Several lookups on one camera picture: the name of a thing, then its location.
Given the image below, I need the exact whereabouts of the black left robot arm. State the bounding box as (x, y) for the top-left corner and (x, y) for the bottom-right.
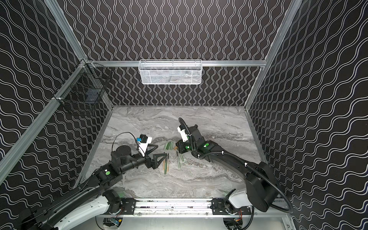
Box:
(14, 144), (168, 230)

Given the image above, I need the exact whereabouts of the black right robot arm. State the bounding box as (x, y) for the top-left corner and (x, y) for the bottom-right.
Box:
(176, 125), (278, 212)

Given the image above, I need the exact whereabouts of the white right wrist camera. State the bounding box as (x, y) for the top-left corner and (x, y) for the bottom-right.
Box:
(177, 126), (188, 142)

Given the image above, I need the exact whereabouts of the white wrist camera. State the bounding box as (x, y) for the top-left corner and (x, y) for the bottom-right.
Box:
(137, 134), (152, 157)
(177, 126), (188, 142)

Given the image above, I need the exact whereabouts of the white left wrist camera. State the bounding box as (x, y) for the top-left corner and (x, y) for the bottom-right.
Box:
(137, 134), (152, 157)

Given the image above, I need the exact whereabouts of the left camera black cable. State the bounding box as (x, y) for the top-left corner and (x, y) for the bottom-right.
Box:
(111, 131), (138, 153)

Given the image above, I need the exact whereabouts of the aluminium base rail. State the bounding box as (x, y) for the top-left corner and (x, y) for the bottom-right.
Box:
(97, 197), (291, 218)

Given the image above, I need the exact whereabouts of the white wire mesh basket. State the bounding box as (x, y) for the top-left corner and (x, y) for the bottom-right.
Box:
(138, 59), (203, 85)

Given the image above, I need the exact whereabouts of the black wire basket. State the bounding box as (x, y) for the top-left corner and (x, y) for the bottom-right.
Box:
(56, 59), (113, 117)

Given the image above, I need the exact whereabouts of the black corrugated cable conduit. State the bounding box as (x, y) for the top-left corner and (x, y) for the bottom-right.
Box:
(178, 117), (294, 214)

